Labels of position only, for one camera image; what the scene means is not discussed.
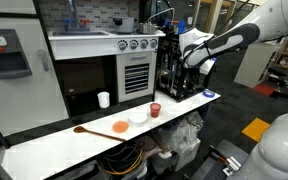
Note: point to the pink plastic cup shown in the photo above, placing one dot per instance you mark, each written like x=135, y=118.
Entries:
x=155, y=110

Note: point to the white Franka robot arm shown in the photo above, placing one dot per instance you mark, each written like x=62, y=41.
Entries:
x=277, y=20

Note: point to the white bowl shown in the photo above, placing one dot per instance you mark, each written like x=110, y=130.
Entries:
x=138, y=119

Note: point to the white mug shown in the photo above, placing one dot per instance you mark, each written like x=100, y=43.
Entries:
x=103, y=100

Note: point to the clear plastic bag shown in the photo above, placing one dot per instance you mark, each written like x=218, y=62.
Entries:
x=180, y=133

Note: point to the silver metal pot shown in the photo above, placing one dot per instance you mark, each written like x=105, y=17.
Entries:
x=147, y=28

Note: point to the wooden spoon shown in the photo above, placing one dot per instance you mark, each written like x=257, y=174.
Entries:
x=97, y=134

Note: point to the blue plastic block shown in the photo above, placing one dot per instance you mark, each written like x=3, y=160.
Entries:
x=182, y=26

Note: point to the white toy kitchen stove unit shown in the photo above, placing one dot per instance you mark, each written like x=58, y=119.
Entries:
x=84, y=46

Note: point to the white plastic container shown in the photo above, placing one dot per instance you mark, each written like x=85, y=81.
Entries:
x=170, y=160

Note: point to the toy sink faucet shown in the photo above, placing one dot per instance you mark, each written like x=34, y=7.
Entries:
x=73, y=10

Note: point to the white partition panel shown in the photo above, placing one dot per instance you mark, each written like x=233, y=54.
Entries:
x=250, y=66

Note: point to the white toy fridge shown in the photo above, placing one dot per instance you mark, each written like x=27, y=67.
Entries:
x=24, y=100

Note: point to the black stand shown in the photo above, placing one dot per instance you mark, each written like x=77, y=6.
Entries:
x=284, y=73

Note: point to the metal clamp bracket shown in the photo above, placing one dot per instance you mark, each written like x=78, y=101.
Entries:
x=232, y=163

